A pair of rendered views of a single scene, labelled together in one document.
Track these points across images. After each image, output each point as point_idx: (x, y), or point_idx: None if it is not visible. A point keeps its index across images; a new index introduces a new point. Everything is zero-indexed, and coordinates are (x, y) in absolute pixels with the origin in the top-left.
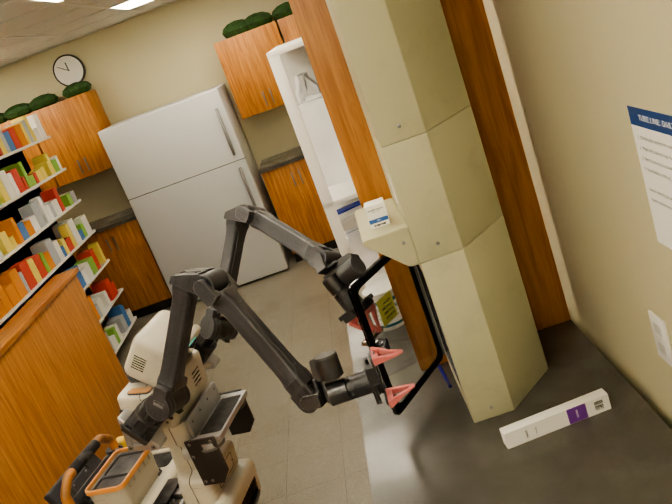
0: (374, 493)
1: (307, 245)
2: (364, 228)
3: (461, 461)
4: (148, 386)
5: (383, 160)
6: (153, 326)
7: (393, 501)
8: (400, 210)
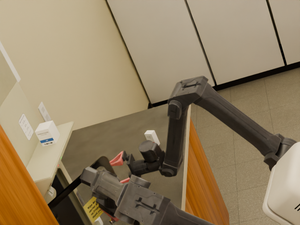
0: (180, 205)
1: (106, 173)
2: (62, 139)
3: None
4: None
5: (15, 106)
6: (289, 158)
7: (170, 198)
8: (34, 139)
